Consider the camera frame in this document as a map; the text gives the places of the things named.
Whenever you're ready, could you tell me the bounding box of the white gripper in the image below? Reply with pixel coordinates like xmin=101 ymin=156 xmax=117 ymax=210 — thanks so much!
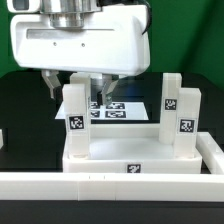
xmin=10 ymin=12 xmax=150 ymax=106

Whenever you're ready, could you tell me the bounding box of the white desk top tray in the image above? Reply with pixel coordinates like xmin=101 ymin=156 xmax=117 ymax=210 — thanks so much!
xmin=62 ymin=124 xmax=202 ymax=174

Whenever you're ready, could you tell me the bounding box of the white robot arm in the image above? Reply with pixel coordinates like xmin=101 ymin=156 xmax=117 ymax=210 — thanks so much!
xmin=6 ymin=0 xmax=152 ymax=105

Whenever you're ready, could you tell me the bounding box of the white fiducial marker sheet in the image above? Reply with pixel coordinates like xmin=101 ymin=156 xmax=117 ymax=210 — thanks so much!
xmin=54 ymin=100 xmax=150 ymax=122

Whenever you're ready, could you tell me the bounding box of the white front fence bar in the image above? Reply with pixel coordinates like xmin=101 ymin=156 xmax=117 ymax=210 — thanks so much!
xmin=0 ymin=172 xmax=224 ymax=202

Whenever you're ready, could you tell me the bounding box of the white fence bar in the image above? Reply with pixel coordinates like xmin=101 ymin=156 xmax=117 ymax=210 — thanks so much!
xmin=196 ymin=132 xmax=224 ymax=175
xmin=0 ymin=172 xmax=224 ymax=202

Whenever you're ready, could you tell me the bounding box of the white right fence bar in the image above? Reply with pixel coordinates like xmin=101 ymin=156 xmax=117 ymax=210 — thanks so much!
xmin=196 ymin=132 xmax=224 ymax=175

